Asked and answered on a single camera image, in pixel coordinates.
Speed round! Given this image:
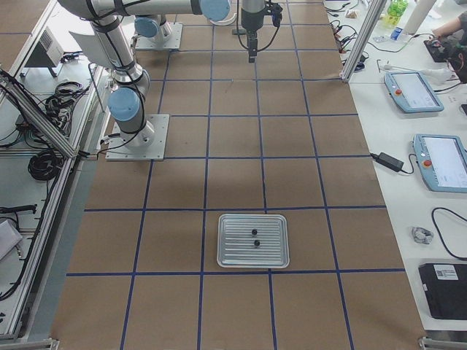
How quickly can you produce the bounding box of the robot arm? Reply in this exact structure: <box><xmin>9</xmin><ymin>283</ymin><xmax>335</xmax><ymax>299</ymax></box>
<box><xmin>59</xmin><ymin>1</ymin><xmax>208</xmax><ymax>160</ymax></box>
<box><xmin>134</xmin><ymin>1</ymin><xmax>268</xmax><ymax>63</ymax></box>

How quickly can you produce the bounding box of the black power adapter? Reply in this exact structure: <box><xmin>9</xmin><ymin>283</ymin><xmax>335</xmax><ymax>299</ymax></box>
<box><xmin>370</xmin><ymin>152</ymin><xmax>404</xmax><ymax>172</ymax></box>

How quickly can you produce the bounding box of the ribbed metal tray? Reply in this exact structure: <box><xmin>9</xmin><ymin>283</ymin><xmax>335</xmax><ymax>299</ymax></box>
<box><xmin>217</xmin><ymin>214</ymin><xmax>290</xmax><ymax>269</ymax></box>

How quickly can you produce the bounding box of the blue teach pendant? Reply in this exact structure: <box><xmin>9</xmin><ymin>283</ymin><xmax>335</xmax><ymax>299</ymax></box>
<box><xmin>384</xmin><ymin>71</ymin><xmax>444</xmax><ymax>114</ymax></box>
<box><xmin>412</xmin><ymin>134</ymin><xmax>466</xmax><ymax>193</ymax></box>

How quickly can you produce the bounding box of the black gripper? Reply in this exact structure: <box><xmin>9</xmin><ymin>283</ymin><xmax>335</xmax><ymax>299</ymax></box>
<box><xmin>241</xmin><ymin>9</ymin><xmax>263</xmax><ymax>63</ymax></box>

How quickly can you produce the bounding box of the black laptop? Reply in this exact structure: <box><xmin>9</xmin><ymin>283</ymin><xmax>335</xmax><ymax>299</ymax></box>
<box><xmin>419</xmin><ymin>263</ymin><xmax>466</xmax><ymax>320</ymax></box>

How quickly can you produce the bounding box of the aluminium frame post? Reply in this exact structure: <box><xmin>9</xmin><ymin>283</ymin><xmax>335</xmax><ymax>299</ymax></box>
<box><xmin>341</xmin><ymin>0</ymin><xmax>386</xmax><ymax>82</ymax></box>

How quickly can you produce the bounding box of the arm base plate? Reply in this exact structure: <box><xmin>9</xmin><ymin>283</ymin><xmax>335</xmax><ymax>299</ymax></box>
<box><xmin>105</xmin><ymin>114</ymin><xmax>170</xmax><ymax>161</ymax></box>
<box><xmin>135</xmin><ymin>22</ymin><xmax>183</xmax><ymax>51</ymax></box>

